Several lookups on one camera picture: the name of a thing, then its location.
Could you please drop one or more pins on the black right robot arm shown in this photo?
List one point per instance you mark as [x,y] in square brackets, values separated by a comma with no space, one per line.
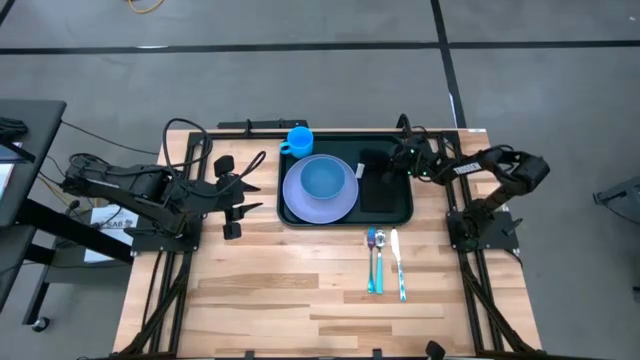
[467,168]

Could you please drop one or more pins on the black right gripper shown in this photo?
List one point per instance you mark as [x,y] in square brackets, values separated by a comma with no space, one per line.
[415,160]

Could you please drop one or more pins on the plain white sheet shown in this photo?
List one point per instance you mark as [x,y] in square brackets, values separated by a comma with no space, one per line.
[4,180]

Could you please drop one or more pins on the dark green serving tray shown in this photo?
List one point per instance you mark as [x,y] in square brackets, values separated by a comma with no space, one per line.
[340,145]

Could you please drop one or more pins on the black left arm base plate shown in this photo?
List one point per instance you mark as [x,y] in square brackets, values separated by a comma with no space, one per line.
[150,242]

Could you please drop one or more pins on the black power strip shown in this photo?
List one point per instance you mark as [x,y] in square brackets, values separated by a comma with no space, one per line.
[270,123]

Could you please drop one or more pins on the black caster wheel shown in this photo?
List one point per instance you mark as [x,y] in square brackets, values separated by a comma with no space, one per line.
[40,324]

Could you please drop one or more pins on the black cloth napkin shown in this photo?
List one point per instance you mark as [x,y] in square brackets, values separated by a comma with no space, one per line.
[380,195]

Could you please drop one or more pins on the blue plastic cup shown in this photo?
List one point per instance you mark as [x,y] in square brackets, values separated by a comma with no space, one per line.
[300,141]

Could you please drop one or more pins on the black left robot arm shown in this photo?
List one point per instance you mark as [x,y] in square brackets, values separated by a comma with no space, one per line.
[130,182]

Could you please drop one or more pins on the lavender round plate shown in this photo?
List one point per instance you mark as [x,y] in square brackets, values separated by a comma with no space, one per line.
[300,207]

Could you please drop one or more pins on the blue bowl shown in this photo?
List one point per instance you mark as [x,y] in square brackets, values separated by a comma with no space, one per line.
[322,177]

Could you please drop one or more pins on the black metal table frame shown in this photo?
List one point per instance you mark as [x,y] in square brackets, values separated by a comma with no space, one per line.
[225,135]

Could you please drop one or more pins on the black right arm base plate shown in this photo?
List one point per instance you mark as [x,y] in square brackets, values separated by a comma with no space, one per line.
[500,235]

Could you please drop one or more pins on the printed white paper sheet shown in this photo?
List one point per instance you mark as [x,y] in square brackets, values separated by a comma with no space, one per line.
[117,222]

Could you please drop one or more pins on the grey metal stand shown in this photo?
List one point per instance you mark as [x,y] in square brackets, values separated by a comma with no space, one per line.
[622,190]

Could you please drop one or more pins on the black round object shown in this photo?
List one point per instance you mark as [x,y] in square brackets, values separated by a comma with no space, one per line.
[435,351]

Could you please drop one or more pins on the black desk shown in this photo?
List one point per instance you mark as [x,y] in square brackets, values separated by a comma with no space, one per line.
[30,150]

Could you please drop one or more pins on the black bundle on desk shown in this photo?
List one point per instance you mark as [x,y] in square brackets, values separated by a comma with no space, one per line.
[12,127]

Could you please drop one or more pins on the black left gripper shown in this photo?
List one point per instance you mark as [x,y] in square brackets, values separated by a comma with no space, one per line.
[227,197]

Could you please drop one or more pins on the small white napkin tag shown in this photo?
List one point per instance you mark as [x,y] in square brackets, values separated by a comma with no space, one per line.
[359,170]

